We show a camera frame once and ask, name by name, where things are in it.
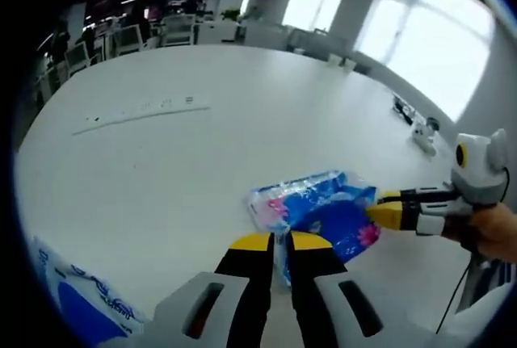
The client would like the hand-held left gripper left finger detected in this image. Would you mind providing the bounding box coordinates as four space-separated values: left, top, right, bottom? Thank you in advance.
120 231 275 348

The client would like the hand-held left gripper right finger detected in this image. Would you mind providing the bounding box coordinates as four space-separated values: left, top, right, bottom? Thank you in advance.
285 231 444 348

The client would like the blue tissue pack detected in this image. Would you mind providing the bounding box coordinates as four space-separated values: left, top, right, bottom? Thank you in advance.
246 169 383 288

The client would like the clear package with blue pad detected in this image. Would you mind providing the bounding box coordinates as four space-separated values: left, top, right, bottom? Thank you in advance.
32 234 157 348

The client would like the person's right hand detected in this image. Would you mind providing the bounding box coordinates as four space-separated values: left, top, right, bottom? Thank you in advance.
441 202 517 265

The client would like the white boxy device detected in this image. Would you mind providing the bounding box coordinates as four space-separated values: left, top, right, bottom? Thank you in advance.
411 116 442 155

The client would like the white table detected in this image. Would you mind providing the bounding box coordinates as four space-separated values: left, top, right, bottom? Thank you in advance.
14 44 485 348

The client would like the grey striped fabric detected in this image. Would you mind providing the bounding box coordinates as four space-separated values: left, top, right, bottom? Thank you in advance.
456 254 517 317

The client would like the grey high-back chair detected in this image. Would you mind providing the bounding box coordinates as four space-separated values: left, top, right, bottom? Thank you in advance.
317 31 349 61

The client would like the white table socket panel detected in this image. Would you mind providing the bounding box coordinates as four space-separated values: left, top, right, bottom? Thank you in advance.
72 94 212 136

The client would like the white low cabinet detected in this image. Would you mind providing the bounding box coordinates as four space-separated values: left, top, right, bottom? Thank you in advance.
193 20 240 44

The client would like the white mesh office chair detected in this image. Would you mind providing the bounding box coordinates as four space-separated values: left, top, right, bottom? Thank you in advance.
114 24 147 57
161 14 195 47
64 40 92 79

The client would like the black small device with cables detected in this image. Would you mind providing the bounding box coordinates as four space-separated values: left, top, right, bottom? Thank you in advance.
391 94 418 125

